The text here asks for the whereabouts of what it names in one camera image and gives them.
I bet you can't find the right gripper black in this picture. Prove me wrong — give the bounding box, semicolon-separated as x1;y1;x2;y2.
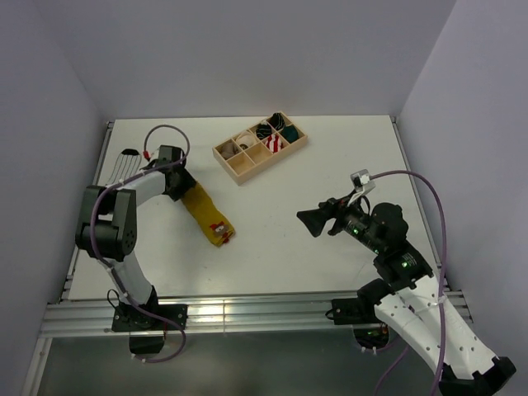
295;189;383;252

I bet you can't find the yellow sock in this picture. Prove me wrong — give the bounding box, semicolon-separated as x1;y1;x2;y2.
181;182;235;247

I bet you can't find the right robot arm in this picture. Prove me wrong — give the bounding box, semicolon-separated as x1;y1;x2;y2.
296;199;516;395

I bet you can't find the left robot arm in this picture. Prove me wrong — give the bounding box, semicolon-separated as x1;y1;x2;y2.
75;145;196;329

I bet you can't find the white black striped sock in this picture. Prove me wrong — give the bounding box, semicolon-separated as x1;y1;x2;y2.
106;148;142;186

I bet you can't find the beige rolled sock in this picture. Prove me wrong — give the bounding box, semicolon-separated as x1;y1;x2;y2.
219;141;238;160

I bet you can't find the wooden compartment tray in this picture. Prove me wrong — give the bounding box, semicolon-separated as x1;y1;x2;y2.
212;111;309;186

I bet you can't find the cream rolled sock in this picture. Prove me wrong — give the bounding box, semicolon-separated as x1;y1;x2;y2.
235;131;258;150

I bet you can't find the red white striped rolled sock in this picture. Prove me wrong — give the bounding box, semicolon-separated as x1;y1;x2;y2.
265;134;284;154

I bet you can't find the dark green rolled sock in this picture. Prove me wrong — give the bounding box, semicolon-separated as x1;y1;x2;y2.
281;125;299;144

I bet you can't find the black white rolled sock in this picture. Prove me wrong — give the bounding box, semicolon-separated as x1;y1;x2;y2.
255;123;272;140

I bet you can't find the black striped rolled sock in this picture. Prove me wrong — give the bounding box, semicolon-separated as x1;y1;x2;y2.
268;112;285;131

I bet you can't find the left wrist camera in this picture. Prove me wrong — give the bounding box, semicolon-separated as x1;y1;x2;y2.
143;145;184;170

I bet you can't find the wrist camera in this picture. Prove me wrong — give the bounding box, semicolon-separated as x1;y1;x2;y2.
143;145;184;170
351;169;375;200

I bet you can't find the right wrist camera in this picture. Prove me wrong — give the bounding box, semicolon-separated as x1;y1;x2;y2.
351;169;375;200

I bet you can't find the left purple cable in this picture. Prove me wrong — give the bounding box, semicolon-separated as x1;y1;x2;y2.
91;124;191;365

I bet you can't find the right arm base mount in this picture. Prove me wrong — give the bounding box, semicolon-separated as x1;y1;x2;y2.
325;297;390;350

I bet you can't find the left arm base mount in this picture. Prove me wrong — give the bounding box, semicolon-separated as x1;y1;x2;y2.
111;303;188;357

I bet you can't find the aluminium frame rail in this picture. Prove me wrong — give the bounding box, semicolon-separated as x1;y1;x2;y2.
39;290;474;339

